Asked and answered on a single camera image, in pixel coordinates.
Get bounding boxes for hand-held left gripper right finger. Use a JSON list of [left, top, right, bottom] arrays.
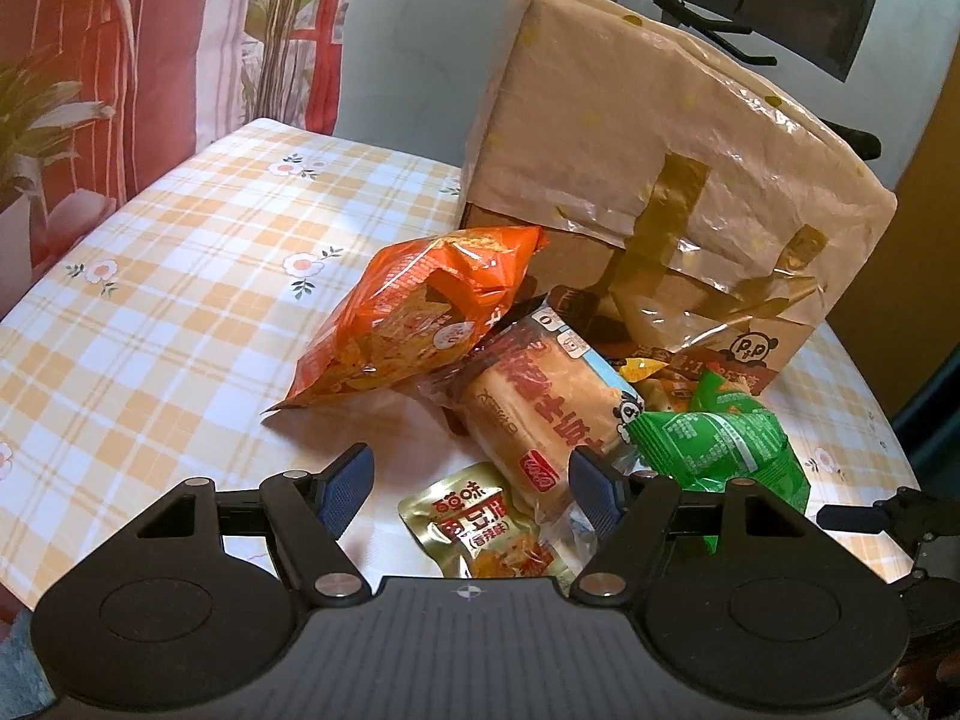
[[568, 446, 807, 608]]

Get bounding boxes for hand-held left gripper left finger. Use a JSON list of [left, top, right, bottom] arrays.
[[135, 444, 374, 608]]

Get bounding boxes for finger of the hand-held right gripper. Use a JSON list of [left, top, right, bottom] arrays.
[[816, 486, 960, 541]]

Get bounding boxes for clear bread packet red print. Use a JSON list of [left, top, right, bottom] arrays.
[[420, 307, 647, 533]]

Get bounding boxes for gold snack packet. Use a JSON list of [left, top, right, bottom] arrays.
[[397, 463, 560, 580]]

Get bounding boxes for green snack packet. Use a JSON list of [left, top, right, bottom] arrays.
[[626, 375, 812, 556]]

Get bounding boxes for orange chip bag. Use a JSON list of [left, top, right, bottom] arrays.
[[262, 225, 548, 415]]

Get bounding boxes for plastic-wrapped taped cardboard box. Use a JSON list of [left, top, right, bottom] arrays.
[[459, 0, 899, 398]]

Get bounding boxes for person's right hand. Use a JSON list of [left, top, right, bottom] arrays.
[[898, 641, 960, 717]]

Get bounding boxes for small orange snack packet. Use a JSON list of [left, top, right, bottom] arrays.
[[637, 377, 706, 415]]

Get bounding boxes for black exercise bike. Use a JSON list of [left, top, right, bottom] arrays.
[[607, 0, 882, 162]]

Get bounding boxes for red plant-print curtain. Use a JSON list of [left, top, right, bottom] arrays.
[[0, 0, 361, 316]]

